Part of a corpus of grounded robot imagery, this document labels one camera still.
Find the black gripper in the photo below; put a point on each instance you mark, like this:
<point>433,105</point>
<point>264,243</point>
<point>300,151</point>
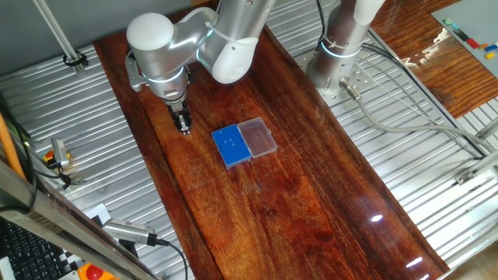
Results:
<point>179,109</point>

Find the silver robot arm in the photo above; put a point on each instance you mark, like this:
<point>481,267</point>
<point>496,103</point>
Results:
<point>233,39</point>

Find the blue pipette tip rack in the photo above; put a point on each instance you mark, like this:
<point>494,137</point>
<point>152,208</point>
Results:
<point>235,153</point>

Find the clear plastic box lid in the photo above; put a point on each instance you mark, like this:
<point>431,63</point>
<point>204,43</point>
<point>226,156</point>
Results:
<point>257,138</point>

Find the checkered calibration board sheet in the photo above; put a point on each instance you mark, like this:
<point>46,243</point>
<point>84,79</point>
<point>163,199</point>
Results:
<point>99,213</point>

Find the glossy wood-grain table mat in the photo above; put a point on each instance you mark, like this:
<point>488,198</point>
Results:
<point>292,214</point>

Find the orange emergency stop box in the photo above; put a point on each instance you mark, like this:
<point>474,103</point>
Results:
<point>93,272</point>

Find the orange tube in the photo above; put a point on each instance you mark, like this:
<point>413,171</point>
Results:
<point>9,151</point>

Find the black keyboard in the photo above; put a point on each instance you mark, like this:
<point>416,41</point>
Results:
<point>31,253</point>

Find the wood-grain side board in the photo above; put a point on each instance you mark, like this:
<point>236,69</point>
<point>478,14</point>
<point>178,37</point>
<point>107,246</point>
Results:
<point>447,85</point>

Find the black block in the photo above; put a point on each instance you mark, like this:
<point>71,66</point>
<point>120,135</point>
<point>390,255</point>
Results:
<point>461,35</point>

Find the red block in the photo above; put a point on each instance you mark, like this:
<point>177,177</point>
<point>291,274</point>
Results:
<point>472,43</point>

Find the grey board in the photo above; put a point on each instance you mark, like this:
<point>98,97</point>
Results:
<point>478,19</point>

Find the yellow block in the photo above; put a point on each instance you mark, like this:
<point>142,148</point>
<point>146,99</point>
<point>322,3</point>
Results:
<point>489,55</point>

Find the blue block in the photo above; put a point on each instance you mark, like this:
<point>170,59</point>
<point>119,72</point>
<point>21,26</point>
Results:
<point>491,47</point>

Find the silver finned camera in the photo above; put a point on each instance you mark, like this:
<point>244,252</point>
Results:
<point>128,232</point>

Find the small silver clamp camera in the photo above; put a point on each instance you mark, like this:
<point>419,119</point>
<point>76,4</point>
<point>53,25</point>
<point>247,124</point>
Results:
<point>59,151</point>

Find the silver camera pole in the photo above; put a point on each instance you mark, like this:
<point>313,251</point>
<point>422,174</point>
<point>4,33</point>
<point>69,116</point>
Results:
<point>58,35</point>

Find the stainless steel frame bar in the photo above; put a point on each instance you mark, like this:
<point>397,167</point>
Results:
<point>58,225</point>

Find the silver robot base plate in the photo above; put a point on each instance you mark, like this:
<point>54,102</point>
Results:
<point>362,78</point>

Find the aluminium extrusion with bracket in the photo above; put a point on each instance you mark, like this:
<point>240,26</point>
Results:
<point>478,167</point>

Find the aluminium extrusion rail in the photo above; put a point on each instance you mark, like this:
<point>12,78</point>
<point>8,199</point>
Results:
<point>490,130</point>

